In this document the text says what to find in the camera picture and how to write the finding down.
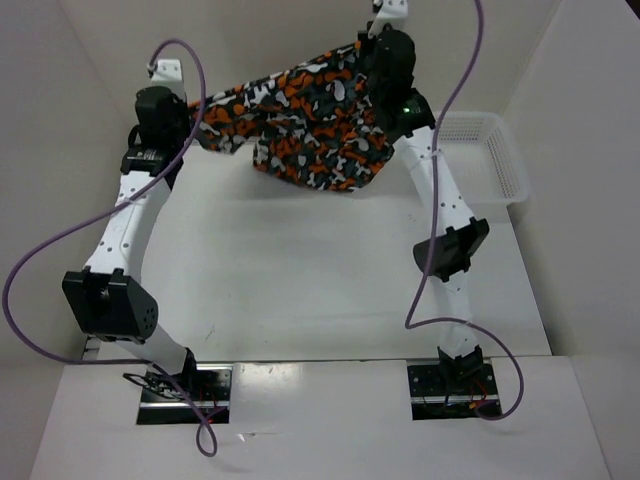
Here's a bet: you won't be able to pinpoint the orange black camouflage shorts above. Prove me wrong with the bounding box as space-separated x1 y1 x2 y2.
189 42 394 192

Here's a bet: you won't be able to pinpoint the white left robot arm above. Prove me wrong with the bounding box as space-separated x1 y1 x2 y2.
62 86 200 400

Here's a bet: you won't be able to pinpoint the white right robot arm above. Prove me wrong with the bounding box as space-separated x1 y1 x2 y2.
362 29 489 395

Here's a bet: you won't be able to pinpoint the white perforated plastic basket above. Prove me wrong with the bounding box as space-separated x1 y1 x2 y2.
438 112 530 206

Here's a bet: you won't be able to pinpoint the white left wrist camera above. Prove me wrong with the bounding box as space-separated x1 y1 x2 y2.
147 59 186 101

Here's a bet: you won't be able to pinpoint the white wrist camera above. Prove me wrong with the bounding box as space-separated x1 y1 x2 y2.
368 0 409 37
147 59 186 101

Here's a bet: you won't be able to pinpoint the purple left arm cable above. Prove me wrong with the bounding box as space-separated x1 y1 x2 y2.
2 38 227 459

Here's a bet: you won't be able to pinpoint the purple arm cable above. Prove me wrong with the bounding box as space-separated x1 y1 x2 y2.
2 38 227 459
404 0 526 422

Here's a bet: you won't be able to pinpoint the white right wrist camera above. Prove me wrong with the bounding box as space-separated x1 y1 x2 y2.
368 0 409 37

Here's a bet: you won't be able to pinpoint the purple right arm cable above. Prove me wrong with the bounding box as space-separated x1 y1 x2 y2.
404 0 526 422

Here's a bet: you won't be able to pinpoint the aluminium table edge rail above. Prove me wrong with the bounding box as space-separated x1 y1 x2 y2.
79 142 156 365

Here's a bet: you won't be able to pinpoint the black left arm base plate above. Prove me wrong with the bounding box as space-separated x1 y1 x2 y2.
123 363 233 426

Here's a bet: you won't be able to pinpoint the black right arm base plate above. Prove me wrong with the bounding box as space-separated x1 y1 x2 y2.
407 360 502 421

